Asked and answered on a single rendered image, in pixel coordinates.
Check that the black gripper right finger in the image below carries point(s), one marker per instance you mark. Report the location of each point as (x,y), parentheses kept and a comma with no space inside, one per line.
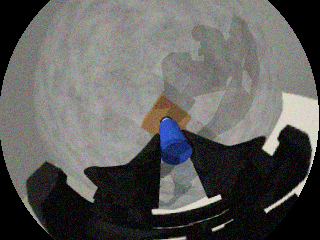
(214,162)

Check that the blue marker cap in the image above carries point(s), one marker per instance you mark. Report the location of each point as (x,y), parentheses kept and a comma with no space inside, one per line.
(174,148)

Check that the brown block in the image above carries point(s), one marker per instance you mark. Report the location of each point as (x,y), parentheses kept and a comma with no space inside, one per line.
(164,108)

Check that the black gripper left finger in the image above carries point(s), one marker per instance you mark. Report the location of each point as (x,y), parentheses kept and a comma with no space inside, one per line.
(141,174)

